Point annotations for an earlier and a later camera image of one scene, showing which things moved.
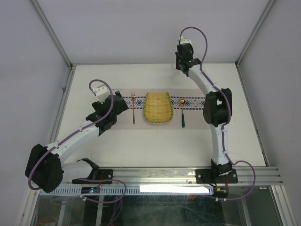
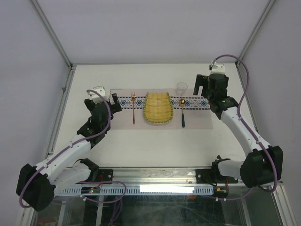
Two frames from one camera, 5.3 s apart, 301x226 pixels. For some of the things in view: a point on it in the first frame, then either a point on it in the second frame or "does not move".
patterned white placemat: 188,109 does not move
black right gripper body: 178,61 → 203,80
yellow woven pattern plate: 158,108 does not move
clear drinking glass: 173,66 → 181,88
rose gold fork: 133,98 does not move
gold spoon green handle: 182,103 does not move
